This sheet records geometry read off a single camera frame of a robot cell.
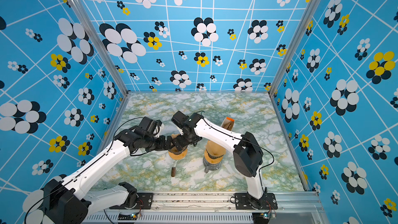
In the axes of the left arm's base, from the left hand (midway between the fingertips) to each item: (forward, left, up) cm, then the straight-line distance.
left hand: (169, 144), depth 79 cm
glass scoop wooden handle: (-10, -2, -6) cm, 12 cm away
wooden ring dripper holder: (-7, -23, -3) cm, 24 cm away
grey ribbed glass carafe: (-8, -22, -9) cm, 25 cm away
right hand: (+2, -8, -3) cm, 9 cm away
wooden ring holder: (-6, -5, -1) cm, 8 cm away
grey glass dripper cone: (-4, -5, -2) cm, 7 cm away
